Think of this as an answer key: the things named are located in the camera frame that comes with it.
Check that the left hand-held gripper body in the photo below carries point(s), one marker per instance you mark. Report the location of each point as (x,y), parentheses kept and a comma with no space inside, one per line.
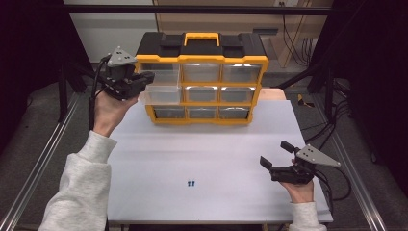
(122,82)

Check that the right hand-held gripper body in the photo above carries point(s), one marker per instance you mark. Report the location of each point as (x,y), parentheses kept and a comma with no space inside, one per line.
(314,156)

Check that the clear plastic drawer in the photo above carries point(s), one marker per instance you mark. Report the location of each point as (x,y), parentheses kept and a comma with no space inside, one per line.
(162,93)

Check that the yellow black organizer case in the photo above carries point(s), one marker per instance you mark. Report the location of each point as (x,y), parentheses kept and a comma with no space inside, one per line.
(200,48)

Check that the person's left hand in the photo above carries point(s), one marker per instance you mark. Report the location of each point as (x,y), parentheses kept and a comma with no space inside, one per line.
(109,112)

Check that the person's right hand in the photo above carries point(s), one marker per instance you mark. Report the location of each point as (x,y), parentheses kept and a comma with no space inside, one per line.
(301,192)

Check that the yellow black tape strip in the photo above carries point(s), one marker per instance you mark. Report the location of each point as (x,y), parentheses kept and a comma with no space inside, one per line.
(301,100)

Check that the set of clear organizer bins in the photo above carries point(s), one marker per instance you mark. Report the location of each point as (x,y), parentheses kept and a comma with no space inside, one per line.
(201,94)

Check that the black metal stand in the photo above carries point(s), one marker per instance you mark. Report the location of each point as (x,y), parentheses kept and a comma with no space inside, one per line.
(328,93)
(62,93)

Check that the black metal crossbar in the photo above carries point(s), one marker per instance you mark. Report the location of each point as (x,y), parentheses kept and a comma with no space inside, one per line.
(192,9)

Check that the black curtain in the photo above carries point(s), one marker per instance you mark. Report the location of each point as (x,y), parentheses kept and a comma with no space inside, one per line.
(378,80)
(29,57)

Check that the aluminium rail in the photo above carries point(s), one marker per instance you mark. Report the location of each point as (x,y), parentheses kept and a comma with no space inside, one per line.
(41,160)
(352,166)

